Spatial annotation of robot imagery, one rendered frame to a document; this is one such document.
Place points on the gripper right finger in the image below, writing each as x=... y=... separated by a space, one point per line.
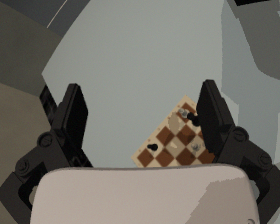
x=231 y=145

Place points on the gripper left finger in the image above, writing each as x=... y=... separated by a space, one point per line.
x=54 y=150

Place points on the chessboard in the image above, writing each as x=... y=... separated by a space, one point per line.
x=174 y=137

